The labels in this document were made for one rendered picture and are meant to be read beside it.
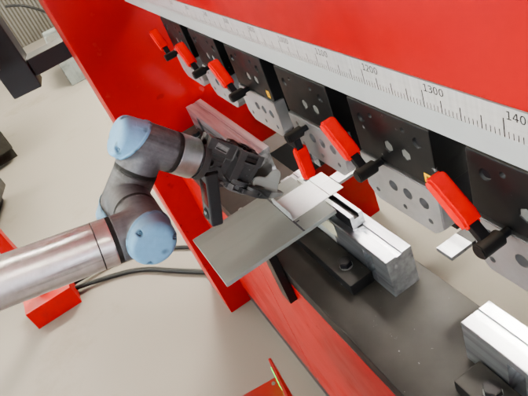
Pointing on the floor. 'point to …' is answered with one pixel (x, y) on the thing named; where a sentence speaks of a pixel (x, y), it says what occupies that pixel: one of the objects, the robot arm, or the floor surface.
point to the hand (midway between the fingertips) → (275, 195)
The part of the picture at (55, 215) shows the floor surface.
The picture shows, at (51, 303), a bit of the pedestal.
